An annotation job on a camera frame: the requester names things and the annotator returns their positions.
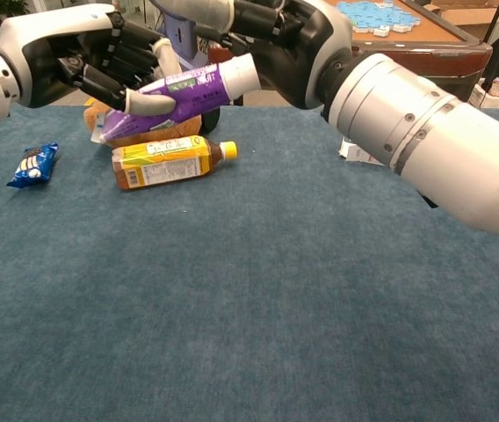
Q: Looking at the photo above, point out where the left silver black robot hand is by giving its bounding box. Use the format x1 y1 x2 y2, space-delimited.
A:
0 3 184 114

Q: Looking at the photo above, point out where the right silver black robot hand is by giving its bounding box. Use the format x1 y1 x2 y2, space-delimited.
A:
155 0 356 111

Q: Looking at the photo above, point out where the purple white toothpaste tube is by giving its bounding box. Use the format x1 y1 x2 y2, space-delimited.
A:
90 55 262 145

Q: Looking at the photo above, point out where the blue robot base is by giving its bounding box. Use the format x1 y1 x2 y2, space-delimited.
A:
143 0 213 96

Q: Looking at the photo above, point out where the white pink carton box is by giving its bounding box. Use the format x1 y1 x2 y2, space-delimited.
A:
337 135 385 167

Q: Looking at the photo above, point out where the blue felt table cover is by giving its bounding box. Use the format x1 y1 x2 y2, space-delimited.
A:
0 103 499 422

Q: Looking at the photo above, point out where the blue mahjong tile pile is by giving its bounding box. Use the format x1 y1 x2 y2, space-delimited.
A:
335 0 422 39

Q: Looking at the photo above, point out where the brown mahjong table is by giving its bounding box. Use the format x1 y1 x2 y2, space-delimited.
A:
207 0 494 109

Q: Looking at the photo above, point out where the blue cookie packet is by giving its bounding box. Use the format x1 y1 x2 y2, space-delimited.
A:
6 142 61 190

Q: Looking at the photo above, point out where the brown plush toy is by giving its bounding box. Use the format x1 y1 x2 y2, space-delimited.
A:
83 98 202 149

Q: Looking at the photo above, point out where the cardboard box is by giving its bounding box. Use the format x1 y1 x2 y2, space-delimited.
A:
423 0 499 43

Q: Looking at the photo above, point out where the tea bottle yellow label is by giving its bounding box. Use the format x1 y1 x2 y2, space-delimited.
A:
112 135 238 191

